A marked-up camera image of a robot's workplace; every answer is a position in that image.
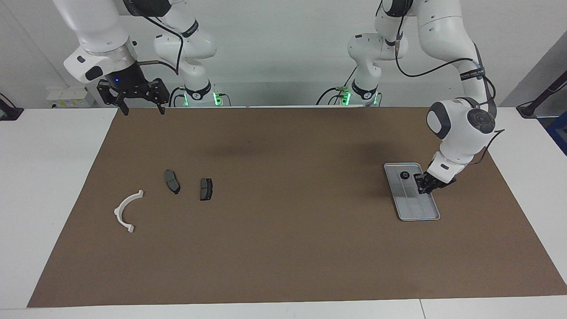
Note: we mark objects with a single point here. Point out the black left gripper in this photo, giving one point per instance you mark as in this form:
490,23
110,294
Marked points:
443,180

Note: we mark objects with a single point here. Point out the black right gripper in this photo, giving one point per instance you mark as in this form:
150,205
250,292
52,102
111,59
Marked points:
133,86

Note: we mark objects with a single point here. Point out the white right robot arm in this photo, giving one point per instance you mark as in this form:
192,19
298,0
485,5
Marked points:
97,31

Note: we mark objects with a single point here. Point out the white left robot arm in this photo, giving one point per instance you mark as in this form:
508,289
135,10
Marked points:
460,128

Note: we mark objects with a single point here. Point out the silver metal tray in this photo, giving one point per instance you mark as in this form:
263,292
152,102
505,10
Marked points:
412,206

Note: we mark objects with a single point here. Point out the long dark brake pad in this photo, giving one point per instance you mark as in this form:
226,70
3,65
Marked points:
172,181

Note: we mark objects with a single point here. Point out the short dark brake pad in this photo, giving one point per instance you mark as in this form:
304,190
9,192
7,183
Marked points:
206,189

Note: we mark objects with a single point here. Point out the blue object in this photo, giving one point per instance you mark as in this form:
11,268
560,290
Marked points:
559,133

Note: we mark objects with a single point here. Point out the brown table mat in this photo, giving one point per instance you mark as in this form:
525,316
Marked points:
283,248

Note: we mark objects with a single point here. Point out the white wall box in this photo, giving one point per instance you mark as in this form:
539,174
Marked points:
71,97

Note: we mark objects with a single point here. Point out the white semicircular bracket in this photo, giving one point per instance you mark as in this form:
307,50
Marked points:
120,208

